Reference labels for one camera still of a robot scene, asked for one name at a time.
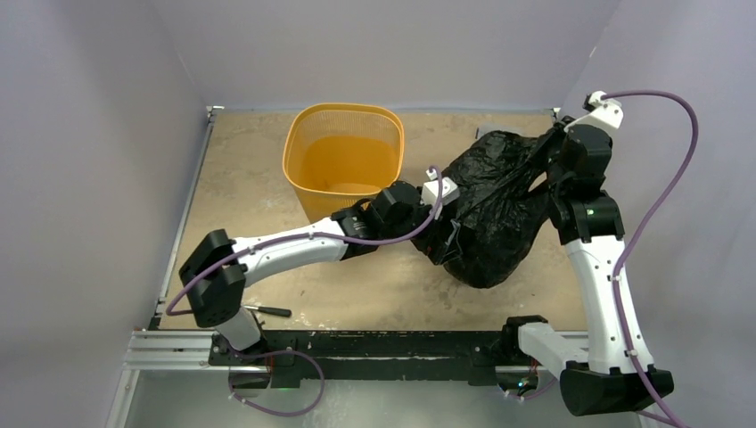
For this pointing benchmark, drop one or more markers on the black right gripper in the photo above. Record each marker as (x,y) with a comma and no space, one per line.
(558,133)

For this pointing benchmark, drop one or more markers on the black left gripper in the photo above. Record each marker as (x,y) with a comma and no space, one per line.
(439,251)

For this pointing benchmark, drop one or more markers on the black plastic trash bag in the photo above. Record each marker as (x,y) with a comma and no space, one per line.
(500,208)

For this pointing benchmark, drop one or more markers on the yellow plastic trash bin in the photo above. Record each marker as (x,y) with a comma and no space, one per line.
(338,153)

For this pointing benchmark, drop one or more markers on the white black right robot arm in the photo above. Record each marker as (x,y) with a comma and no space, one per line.
(616,372)

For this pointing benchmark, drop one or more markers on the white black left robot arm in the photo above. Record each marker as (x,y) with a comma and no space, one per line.
(218,270)

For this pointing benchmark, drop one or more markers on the clear plastic screw box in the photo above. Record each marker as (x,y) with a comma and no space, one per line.
(486,128)

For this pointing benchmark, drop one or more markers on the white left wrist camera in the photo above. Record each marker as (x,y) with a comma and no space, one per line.
(438,189)

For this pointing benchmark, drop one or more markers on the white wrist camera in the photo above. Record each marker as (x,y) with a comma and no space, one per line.
(438,189)
(606,115)

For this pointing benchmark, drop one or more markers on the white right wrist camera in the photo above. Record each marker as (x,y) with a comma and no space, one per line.
(606,115)

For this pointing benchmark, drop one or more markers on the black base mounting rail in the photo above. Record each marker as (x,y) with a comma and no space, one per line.
(285,358)

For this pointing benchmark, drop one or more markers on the black handled hammer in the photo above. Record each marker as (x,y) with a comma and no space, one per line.
(276,312)

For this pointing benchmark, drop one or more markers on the aluminium frame rail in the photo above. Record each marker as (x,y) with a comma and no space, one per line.
(171,350)

